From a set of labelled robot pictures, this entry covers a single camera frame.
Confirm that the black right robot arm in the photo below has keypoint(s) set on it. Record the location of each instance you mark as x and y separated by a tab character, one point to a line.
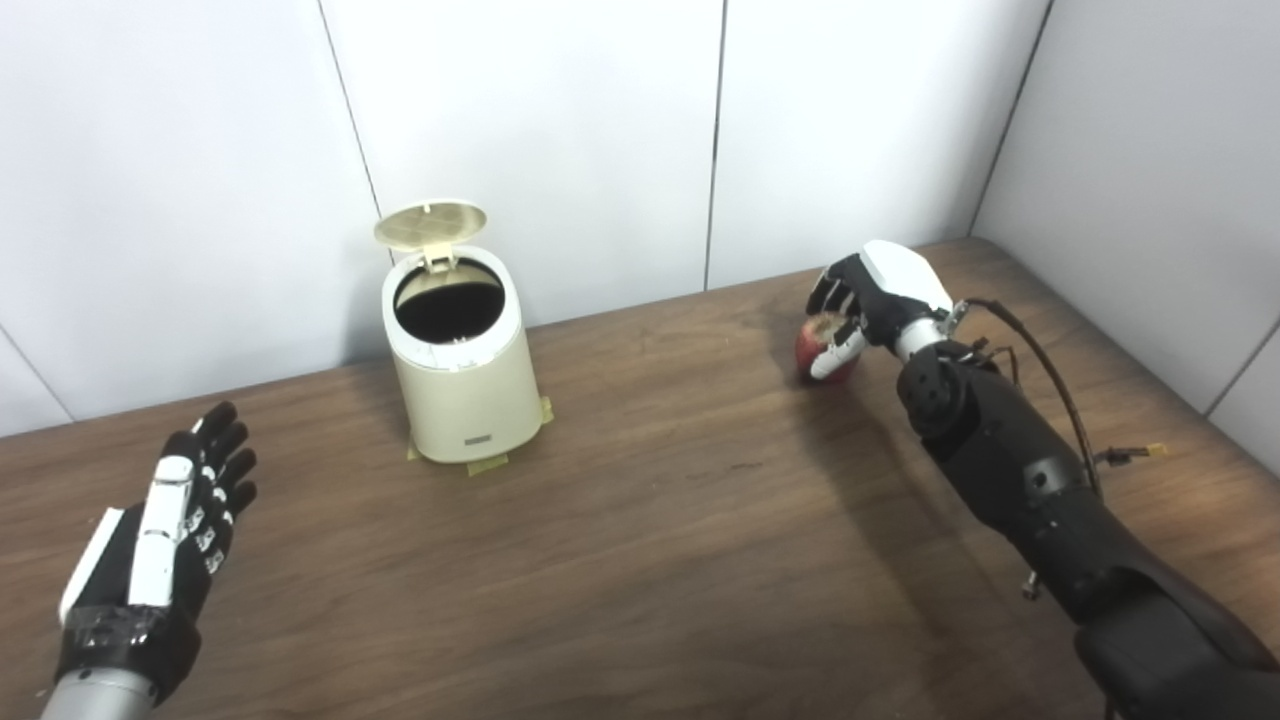
1040	490

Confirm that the cream round bin lid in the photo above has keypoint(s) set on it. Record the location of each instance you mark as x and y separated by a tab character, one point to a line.
430	225

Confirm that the cream-colored cylindrical bin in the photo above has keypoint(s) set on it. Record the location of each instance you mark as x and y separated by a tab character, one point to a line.
465	400

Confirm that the red apple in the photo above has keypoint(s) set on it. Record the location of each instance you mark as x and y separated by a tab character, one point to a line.
812	345

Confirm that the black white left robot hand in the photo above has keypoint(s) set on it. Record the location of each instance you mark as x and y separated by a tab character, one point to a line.
130	600

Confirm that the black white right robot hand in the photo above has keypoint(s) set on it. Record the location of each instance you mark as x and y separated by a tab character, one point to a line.
895	285

